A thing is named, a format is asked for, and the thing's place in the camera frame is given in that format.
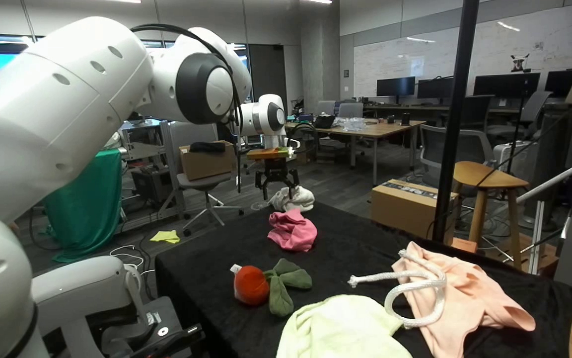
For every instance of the cardboard box with black tape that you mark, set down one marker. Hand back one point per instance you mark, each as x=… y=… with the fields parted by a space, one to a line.
x=406 y=205

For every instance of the white terry towel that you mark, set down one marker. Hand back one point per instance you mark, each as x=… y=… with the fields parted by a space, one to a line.
x=297 y=197

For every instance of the black table cloth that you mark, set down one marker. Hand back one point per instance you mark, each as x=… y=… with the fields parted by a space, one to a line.
x=352 y=258

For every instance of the wooden stool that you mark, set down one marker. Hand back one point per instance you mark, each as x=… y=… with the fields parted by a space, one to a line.
x=485 y=175

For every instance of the pale peach cloth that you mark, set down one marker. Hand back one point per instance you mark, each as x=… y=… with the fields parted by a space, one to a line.
x=477 y=290

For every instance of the plain cardboard box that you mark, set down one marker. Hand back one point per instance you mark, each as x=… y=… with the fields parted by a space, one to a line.
x=203 y=165

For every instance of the green draped cloth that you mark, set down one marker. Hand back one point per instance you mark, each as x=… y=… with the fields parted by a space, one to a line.
x=88 y=211

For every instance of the aluminium pole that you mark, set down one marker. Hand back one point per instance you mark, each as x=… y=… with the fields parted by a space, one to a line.
x=555 y=179

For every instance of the red plush with green leaves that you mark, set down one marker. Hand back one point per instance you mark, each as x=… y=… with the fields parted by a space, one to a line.
x=251 y=284

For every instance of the black computer monitor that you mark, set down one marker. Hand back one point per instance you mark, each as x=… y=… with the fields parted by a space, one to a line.
x=436 y=89
x=398 y=87
x=563 y=81
x=507 y=85

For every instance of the black vertical pole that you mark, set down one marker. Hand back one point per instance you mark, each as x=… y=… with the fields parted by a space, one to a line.
x=457 y=99

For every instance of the long wooden desk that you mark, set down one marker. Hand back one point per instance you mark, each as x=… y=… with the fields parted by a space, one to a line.
x=378 y=131

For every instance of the grey mesh office chair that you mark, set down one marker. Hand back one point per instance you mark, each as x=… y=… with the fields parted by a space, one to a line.
x=471 y=145

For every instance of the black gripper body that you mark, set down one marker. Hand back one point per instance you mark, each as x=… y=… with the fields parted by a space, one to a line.
x=277 y=167

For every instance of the pink cloth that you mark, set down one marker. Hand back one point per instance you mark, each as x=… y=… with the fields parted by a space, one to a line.
x=293 y=230

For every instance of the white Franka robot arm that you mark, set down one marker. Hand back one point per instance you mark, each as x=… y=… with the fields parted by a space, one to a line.
x=48 y=119

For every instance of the yellow rag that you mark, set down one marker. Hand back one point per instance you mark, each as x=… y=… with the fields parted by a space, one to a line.
x=165 y=236

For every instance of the metal shelf cart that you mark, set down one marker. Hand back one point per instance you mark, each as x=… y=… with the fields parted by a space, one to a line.
x=150 y=185

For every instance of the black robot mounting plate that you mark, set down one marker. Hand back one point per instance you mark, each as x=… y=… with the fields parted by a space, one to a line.
x=159 y=328

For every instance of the light green towel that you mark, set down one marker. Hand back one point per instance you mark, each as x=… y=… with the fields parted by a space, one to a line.
x=346 y=328

